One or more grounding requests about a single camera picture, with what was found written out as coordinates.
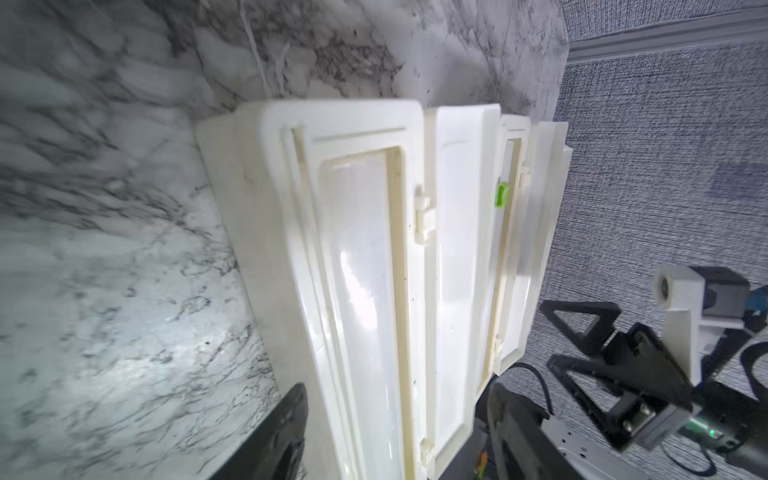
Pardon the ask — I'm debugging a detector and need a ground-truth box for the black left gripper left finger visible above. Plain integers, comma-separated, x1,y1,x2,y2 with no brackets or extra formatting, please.
210,383,309,480

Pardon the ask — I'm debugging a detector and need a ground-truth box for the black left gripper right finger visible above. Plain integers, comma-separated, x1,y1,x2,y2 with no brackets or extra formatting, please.
487,383,582,480

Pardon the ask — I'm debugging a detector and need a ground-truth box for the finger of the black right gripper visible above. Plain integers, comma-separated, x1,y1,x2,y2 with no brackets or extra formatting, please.
539,300,622,357
546,355,636,432

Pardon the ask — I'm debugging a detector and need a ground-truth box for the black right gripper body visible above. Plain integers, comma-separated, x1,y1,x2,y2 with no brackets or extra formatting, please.
602,323,696,450

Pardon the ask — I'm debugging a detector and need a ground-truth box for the white wrap dispenser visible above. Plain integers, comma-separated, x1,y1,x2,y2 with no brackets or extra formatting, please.
477,114,573,392
195,99,500,479

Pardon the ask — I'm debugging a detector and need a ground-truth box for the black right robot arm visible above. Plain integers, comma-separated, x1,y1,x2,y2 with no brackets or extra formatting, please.
539,300,767,478

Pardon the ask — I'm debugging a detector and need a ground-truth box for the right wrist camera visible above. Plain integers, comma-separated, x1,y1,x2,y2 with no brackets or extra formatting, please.
653,266,767,386

